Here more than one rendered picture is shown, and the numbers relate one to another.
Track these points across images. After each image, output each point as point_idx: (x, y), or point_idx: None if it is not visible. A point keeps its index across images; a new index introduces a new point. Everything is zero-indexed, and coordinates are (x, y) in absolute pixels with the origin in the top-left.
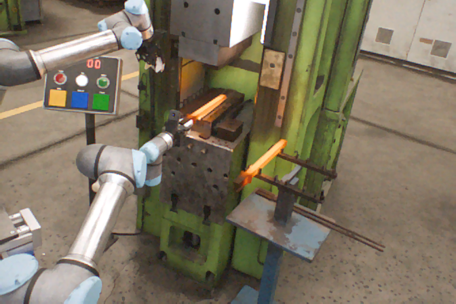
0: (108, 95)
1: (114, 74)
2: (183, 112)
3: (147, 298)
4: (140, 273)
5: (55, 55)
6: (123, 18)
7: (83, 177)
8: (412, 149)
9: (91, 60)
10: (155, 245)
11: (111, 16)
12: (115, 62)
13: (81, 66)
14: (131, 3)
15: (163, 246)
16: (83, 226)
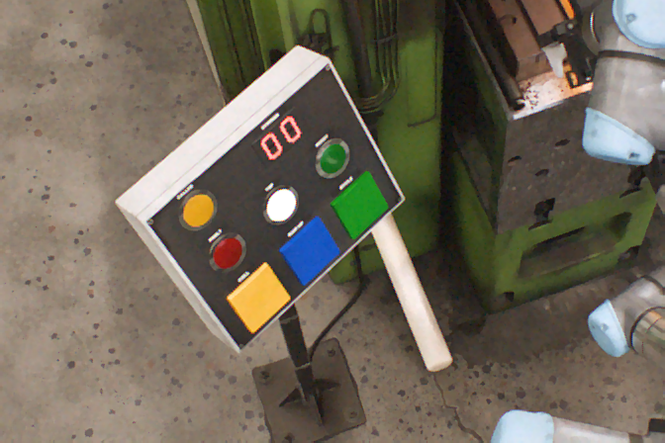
0: (368, 173)
1: (344, 115)
2: (532, 41)
3: (561, 398)
4: (483, 366)
5: None
6: (661, 77)
7: (35, 278)
8: None
9: (270, 135)
10: (422, 283)
11: (628, 100)
12: (326, 84)
13: (255, 174)
14: (658, 17)
15: (503, 288)
16: None
